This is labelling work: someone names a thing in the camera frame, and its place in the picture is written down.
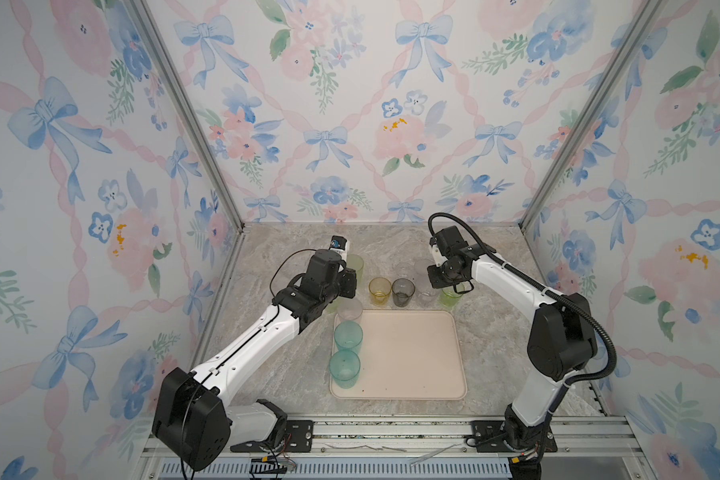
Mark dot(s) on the green cup right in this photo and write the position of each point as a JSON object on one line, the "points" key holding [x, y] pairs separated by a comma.
{"points": [[448, 298]]}

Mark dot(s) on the aluminium frame rail base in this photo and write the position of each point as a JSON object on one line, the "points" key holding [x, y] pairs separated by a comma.
{"points": [[429, 447]]}

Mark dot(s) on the clear cup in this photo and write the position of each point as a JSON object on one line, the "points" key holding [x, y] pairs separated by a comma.
{"points": [[421, 268], [349, 310], [405, 270], [425, 293]]}

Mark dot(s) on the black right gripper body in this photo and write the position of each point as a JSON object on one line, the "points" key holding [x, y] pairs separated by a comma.
{"points": [[441, 277]]}

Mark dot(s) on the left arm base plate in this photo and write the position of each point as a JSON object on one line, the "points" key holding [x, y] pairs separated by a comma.
{"points": [[291, 436]]}

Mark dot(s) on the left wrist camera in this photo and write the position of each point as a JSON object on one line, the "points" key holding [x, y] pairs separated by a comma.
{"points": [[339, 245]]}

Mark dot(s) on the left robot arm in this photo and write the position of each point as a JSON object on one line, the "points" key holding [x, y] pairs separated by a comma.
{"points": [[194, 417]]}

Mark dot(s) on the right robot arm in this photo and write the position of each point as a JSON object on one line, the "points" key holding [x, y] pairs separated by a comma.
{"points": [[561, 341]]}

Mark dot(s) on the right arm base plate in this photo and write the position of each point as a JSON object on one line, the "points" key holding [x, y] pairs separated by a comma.
{"points": [[498, 436]]}

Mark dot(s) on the grey smoky cup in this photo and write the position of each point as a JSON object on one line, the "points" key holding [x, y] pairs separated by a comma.
{"points": [[403, 290]]}

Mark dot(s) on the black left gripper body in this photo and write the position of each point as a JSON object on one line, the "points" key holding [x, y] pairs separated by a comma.
{"points": [[344, 287]]}

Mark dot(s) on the yellow cup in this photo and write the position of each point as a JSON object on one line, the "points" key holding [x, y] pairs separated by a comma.
{"points": [[380, 290]]}

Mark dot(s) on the beige rectangular tray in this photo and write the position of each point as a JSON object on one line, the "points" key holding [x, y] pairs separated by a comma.
{"points": [[411, 355]]}

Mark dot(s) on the right aluminium corner post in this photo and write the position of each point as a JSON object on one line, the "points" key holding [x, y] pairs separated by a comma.
{"points": [[617, 66]]}

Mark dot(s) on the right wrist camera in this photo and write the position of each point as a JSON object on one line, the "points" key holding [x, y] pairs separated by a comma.
{"points": [[437, 256]]}

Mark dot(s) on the teal cup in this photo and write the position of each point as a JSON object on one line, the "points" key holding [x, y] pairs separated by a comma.
{"points": [[344, 368], [348, 335]]}

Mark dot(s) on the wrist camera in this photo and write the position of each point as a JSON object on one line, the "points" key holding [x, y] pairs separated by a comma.
{"points": [[339, 245], [437, 256]]}

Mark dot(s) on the tall light green cup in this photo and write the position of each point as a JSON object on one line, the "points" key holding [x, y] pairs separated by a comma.
{"points": [[356, 263]]}

